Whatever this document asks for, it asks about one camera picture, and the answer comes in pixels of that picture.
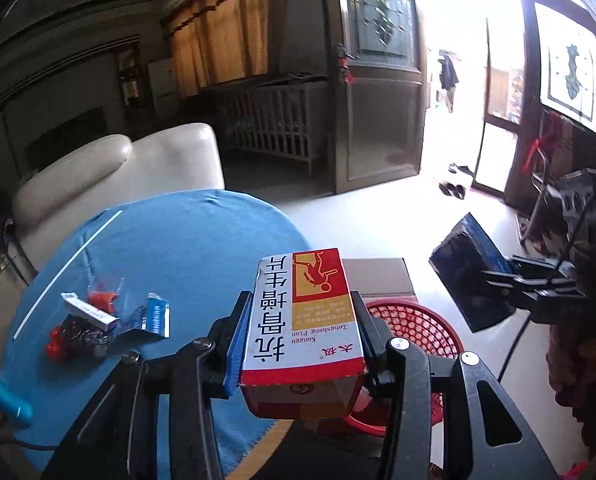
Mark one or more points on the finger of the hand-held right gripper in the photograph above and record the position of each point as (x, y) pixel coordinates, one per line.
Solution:
(527, 294)
(542, 267)

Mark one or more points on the red door ornament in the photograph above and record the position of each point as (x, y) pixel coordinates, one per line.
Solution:
(346, 65)

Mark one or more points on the white standing air conditioner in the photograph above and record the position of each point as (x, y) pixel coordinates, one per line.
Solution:
(162, 82)

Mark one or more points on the wooden display shelf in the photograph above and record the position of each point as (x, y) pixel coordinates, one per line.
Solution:
(129, 75)

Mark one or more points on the orange curtain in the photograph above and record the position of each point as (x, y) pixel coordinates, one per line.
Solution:
(218, 35)

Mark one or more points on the red white medicine box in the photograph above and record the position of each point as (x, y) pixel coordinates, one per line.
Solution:
(298, 320)

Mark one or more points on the cardboard box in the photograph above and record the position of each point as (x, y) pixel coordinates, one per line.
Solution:
(377, 277)

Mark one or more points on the white strip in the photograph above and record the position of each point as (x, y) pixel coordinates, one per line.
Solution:
(68, 271)

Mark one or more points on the red ribbon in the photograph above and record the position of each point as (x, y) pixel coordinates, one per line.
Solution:
(535, 145)

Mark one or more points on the small white blue box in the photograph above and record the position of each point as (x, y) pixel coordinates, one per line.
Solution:
(88, 310)

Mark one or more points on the dark blue packet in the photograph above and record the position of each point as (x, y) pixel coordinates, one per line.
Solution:
(467, 270)

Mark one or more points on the person's right hand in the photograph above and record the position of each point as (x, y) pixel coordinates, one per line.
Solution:
(582, 370)

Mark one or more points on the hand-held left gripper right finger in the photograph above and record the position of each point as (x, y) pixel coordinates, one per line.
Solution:
(373, 342)

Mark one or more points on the wooden baby crib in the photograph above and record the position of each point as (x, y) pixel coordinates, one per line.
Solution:
(273, 120)

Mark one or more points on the red plastic basket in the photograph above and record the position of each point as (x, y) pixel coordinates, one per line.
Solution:
(417, 325)

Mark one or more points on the dark crumpled packet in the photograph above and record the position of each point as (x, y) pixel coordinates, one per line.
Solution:
(80, 335)

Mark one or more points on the wooden stained glass door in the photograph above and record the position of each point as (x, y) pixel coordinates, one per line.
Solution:
(377, 125)
(567, 70)

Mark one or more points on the blue foil packet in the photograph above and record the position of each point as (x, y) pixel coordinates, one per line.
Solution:
(153, 315)

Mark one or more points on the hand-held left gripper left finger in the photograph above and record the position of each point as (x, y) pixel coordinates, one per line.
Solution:
(238, 340)

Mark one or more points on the dark shoe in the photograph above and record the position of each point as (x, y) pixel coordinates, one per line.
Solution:
(445, 188)
(458, 192)

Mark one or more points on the red plastic wrapper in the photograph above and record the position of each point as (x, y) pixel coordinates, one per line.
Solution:
(55, 347)
(103, 300)

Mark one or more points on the teal bottle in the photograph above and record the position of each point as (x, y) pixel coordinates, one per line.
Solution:
(3, 395)

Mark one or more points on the cream leather sofa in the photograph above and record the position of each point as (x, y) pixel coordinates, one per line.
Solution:
(128, 170)

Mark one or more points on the dark television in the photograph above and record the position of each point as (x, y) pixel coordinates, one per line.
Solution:
(65, 137)

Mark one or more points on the hanging dark clothes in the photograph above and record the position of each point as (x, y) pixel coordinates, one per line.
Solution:
(447, 72)

